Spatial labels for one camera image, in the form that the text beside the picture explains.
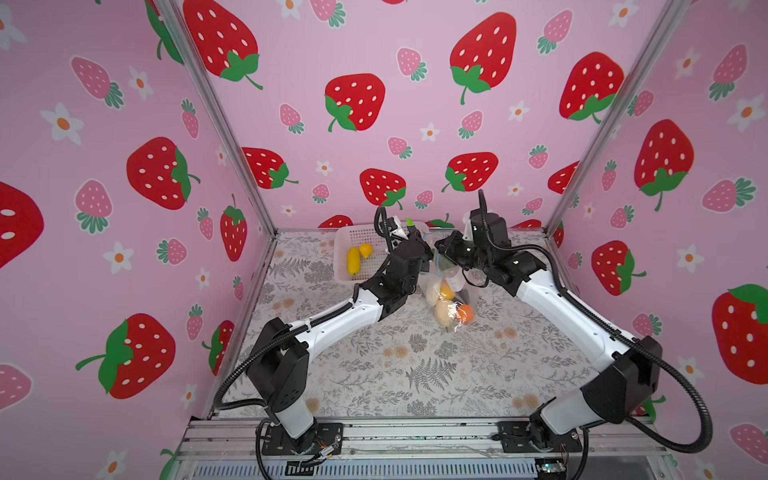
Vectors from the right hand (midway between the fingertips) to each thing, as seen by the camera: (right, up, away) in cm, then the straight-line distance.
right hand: (430, 241), depth 76 cm
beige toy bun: (+5, -21, +14) cm, 26 cm away
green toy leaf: (-5, +5, +2) cm, 8 cm away
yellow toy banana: (-24, -5, +30) cm, 39 cm away
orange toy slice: (+12, -21, +12) cm, 27 cm away
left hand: (-2, +3, +1) cm, 4 cm away
